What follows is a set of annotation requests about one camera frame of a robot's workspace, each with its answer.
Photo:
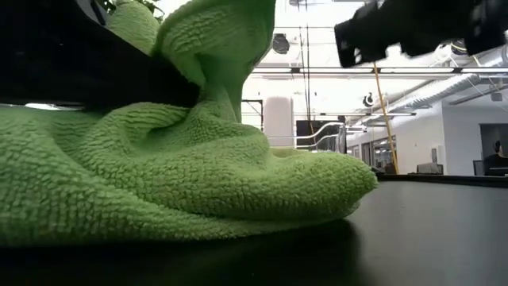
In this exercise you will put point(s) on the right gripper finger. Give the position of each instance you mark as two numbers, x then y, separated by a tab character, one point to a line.
361	35

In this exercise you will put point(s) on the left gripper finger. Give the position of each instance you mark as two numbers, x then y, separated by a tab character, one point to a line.
131	79

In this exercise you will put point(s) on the clear plastic bin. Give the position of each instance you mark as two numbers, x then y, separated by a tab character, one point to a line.
329	135

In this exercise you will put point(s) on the bright green microfiber towel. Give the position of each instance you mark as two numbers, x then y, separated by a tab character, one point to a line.
178	178

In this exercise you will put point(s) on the green leafy plant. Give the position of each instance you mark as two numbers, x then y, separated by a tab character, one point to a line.
151	5

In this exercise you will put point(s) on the black screen panel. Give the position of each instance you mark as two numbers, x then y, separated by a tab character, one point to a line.
317	129

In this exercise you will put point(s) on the white round column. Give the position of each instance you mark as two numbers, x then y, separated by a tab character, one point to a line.
279	119

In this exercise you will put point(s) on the grey box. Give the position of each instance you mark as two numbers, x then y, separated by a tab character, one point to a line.
428	168

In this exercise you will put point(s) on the person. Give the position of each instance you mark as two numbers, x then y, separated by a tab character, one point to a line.
496	161

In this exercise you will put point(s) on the silver ventilation duct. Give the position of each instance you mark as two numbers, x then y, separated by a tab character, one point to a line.
432	93

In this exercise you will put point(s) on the black metal frame stand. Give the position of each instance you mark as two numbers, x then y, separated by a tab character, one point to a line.
254	101

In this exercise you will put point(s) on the black table frame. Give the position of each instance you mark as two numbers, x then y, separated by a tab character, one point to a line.
436	179

